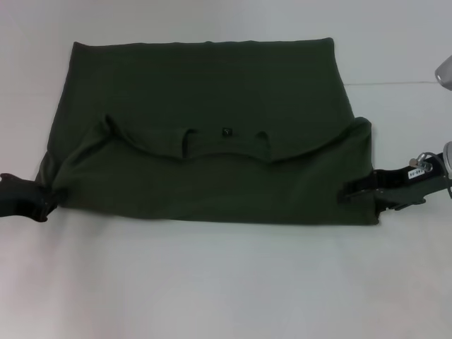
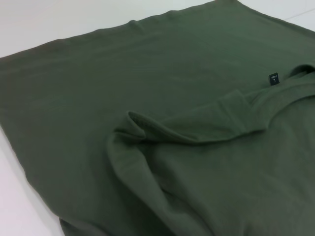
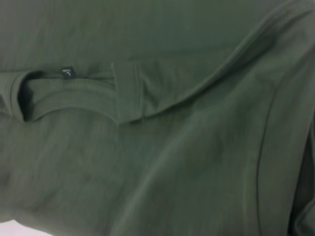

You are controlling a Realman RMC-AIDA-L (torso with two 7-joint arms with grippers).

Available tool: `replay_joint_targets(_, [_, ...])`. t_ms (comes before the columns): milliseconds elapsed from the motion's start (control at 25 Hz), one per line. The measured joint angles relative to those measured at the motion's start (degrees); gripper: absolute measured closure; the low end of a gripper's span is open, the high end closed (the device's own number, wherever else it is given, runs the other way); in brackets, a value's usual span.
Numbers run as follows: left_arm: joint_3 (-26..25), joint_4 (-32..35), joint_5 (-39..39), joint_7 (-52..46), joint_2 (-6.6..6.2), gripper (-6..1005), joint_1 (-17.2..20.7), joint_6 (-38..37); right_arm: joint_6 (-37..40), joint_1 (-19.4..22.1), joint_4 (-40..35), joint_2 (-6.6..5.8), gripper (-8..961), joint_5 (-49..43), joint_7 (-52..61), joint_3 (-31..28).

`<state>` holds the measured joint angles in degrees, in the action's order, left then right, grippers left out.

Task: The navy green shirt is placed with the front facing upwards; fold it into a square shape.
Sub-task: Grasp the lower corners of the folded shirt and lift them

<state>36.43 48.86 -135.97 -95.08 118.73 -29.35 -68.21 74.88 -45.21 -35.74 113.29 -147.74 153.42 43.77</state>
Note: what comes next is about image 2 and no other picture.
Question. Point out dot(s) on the dark green FREE t-shirt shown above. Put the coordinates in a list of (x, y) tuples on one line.
[(157, 135)]

